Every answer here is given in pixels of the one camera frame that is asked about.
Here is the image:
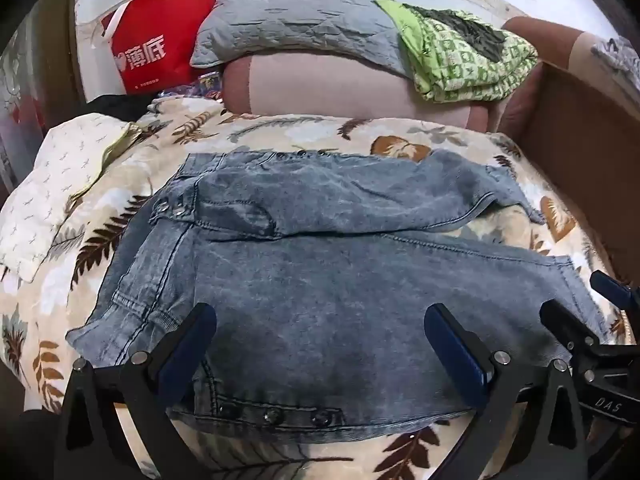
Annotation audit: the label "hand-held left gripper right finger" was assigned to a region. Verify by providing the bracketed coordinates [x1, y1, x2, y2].
[423, 302, 591, 480]

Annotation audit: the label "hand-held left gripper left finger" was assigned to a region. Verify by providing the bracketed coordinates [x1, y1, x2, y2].
[54, 302, 218, 480]

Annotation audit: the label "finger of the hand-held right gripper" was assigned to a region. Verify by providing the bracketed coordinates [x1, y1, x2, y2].
[539, 300, 601, 363]
[590, 270, 640, 313]

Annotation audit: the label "grey-blue denim pants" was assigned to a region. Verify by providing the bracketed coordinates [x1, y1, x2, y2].
[65, 149, 613, 443]

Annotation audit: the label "brown cardboard box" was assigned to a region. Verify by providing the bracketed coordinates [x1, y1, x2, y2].
[517, 60, 640, 291]

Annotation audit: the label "leaf-printed fleece blanket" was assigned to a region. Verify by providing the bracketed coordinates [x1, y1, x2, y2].
[0, 97, 632, 480]

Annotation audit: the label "white patterned pillow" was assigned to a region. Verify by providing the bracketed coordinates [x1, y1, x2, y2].
[0, 112, 143, 283]

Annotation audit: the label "grey-white patterned cloth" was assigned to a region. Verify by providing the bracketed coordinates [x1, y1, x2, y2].
[590, 35, 640, 86]

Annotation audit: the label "black cloth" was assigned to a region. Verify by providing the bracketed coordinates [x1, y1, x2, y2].
[87, 94, 161, 122]

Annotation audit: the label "colourful printed packet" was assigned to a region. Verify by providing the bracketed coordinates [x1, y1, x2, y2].
[157, 72, 226, 103]

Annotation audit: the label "brown and beige cushion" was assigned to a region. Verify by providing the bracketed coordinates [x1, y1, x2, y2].
[495, 16, 601, 136]

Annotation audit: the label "green patterned cloth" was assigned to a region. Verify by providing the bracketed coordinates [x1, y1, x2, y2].
[375, 0, 541, 103]

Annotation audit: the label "pink bolster cushion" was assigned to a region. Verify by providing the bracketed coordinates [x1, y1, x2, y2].
[222, 52, 488, 132]

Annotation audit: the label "red paper bag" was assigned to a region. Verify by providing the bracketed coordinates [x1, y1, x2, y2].
[100, 0, 217, 96]

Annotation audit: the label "grey quilted pillow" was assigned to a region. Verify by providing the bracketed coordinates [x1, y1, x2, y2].
[190, 0, 416, 78]

